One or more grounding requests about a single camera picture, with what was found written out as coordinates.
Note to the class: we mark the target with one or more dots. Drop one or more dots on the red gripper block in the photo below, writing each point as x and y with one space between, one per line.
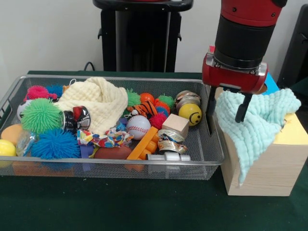
231 78

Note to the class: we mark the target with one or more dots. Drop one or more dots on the light blue waffle cloth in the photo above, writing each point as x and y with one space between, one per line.
255 130

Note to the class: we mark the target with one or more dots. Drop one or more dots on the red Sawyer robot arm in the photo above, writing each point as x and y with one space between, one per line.
243 41

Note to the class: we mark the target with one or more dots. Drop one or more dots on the wooden box with three holes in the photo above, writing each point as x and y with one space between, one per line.
264 173

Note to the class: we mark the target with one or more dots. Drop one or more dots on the shallow metal mesh bin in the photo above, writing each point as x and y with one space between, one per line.
108 170

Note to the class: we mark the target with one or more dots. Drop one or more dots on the yellow smiley ball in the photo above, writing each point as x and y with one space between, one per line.
190 115

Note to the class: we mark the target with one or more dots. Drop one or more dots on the wooden cube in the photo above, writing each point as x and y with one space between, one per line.
174 125

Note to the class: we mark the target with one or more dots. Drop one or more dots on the white baseball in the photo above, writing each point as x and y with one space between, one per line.
138 127

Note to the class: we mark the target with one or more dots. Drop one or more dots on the black upright panel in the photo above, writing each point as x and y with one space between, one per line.
296 48

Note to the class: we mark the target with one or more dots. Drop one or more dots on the orange plastic comb block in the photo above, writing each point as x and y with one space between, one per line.
142 144

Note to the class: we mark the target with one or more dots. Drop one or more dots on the colourful patterned cloth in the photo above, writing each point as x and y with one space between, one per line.
106 139

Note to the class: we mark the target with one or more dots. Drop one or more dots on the cream waffle cloth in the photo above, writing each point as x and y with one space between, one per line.
96 101

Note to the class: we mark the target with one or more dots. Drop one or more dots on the dark green tablecloth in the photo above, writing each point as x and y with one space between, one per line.
120 204

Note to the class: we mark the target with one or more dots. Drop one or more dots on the crushed black red can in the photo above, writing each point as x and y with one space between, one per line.
77 119

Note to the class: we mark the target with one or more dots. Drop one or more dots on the large blue spiky ball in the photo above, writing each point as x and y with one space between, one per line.
55 144

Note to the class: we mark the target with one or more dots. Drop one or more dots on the large green spiky ball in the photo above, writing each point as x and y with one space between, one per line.
39 115

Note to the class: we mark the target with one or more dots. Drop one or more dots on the plain yellow ball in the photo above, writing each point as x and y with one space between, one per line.
7 148

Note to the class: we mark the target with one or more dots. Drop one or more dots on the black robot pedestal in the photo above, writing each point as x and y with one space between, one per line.
144 36

